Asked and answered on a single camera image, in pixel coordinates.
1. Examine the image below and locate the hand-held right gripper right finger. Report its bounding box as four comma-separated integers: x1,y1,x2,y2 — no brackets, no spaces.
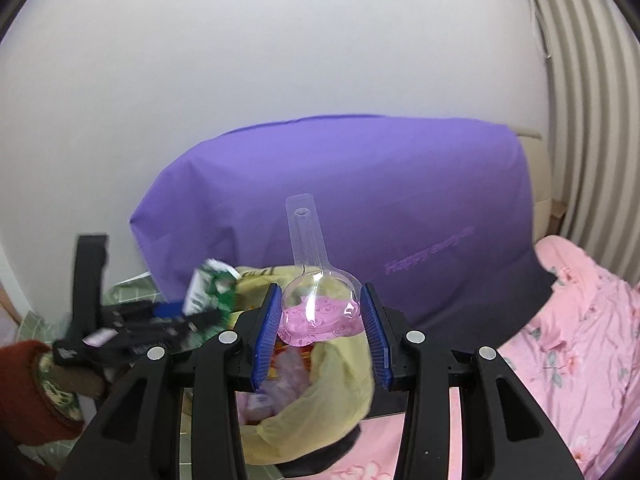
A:
359,282,573,480

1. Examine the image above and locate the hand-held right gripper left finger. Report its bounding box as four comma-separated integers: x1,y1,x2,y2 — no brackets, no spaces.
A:
65,282,283,480

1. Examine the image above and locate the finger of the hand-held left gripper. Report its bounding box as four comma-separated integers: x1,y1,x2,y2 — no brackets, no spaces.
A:
149,300,227,347
67,233,109,342

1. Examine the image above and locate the green and white wrapper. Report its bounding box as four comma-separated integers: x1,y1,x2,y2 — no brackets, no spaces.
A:
181,258,242,342

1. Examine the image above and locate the clear plastic spoon-shaped blister pack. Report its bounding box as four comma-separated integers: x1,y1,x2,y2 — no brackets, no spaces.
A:
277,192,363,350

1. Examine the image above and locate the pink wrapper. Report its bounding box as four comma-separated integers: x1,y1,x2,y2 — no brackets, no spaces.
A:
239,350,313,423

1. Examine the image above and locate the yellow trash bag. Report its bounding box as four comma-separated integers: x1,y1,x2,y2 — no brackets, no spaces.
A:
180,264,377,467

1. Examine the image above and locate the black trash bin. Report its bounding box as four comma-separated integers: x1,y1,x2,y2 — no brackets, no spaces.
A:
276,427,362,479

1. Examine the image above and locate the person's left forearm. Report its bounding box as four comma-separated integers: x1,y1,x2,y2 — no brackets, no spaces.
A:
0,339,108,450

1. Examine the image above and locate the purple cloth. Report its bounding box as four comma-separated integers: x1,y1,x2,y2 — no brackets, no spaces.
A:
128,115,557,332

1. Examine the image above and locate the pink floral blanket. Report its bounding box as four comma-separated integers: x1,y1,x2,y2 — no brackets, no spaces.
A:
280,234,640,480

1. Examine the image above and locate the beige cabinet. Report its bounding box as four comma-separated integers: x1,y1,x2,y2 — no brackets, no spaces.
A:
512,124,567,242

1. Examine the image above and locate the white ribbed curtain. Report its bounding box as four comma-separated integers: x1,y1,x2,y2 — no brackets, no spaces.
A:
517,0,640,283

